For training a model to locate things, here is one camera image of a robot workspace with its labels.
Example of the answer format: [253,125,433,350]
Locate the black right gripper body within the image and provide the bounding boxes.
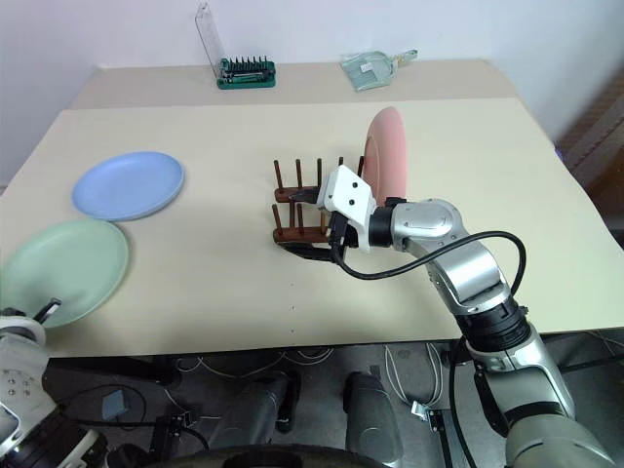
[326,209,362,263]

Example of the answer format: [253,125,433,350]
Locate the pink plate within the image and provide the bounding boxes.
[362,107,410,204]

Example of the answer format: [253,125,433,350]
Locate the wooden dish rack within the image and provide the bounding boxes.
[271,155,367,249]

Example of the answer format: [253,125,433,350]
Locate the cream table cover sheet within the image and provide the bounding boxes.
[0,97,624,360]

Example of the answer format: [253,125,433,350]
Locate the green screwdriver bit set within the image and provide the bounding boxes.
[216,56,278,91]

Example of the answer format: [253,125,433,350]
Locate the green dustpan in packaging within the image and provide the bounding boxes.
[340,48,419,93]

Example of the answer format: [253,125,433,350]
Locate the dark rounded grey shape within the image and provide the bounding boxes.
[342,370,405,465]
[218,370,302,443]

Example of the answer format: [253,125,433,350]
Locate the blue plate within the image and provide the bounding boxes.
[71,150,186,223]

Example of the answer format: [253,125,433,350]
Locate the clear plastic case lid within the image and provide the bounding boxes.
[195,1,226,79]

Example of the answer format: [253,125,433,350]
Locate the green plate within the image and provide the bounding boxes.
[0,218,131,330]

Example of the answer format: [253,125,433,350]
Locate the small blue-grey box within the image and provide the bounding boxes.
[100,389,129,421]

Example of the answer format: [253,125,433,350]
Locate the brown slatted wooden furniture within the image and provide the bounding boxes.
[555,60,624,192]

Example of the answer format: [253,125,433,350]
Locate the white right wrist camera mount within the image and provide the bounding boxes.
[315,164,379,254]

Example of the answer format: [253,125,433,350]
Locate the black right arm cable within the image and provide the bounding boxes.
[332,231,528,301]

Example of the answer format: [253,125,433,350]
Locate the white floor cable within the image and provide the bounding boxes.
[175,345,337,377]
[383,342,446,407]

